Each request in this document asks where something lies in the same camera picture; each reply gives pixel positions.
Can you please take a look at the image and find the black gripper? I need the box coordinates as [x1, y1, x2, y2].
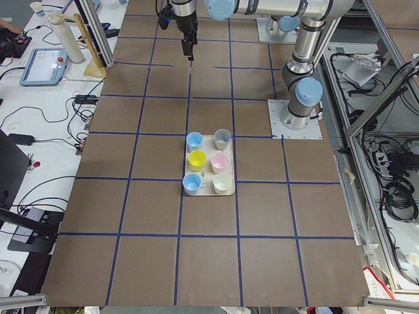
[176, 12, 198, 61]

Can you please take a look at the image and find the light blue plastic cup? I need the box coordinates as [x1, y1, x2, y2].
[186, 131, 204, 152]

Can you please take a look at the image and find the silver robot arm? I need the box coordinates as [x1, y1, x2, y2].
[204, 0, 353, 130]

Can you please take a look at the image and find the grey plastic cup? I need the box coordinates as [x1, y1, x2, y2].
[214, 129, 231, 150]

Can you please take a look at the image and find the yellow plastic cup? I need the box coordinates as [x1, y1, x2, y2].
[188, 150, 207, 172]

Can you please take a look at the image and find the pink plastic cup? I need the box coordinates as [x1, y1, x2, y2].
[210, 152, 228, 174]

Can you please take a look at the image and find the blue plastic cup on tray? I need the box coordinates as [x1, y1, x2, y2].
[182, 173, 202, 195]

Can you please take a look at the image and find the pale green plastic cup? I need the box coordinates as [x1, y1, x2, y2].
[213, 173, 232, 195]

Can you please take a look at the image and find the wooden mug tree stand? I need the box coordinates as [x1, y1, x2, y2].
[73, 14, 107, 78]

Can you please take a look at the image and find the white cardboard tube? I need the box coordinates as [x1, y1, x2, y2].
[48, 11, 85, 64]

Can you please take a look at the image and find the cream plastic tray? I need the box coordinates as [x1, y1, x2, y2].
[184, 135, 235, 196]

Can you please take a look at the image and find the blue teach pendant tablet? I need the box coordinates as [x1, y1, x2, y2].
[20, 48, 68, 87]

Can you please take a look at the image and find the black power adapter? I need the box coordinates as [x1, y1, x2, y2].
[8, 133, 36, 146]

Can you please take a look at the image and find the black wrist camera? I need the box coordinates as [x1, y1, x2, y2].
[158, 7, 172, 30]

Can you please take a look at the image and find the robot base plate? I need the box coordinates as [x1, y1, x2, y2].
[268, 99, 322, 140]
[257, 16, 301, 44]

